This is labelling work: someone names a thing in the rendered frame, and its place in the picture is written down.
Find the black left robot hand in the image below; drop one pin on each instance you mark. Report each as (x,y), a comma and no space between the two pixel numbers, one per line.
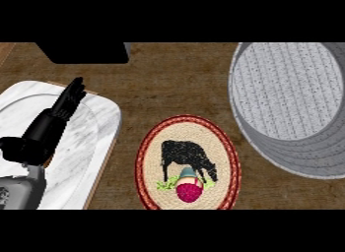
(43,131)

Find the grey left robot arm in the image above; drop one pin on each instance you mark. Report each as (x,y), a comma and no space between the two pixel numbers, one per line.
(15,192)

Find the oval cow print placemat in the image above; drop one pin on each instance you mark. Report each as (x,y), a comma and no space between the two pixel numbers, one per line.
(190,134)

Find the grey woven basket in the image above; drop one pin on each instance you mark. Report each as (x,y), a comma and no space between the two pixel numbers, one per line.
(290,105)

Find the white marble tray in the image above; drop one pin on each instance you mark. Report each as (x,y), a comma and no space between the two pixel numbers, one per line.
(85,131)

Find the black box appliance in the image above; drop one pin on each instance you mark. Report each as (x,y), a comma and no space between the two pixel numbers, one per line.
(88,52)

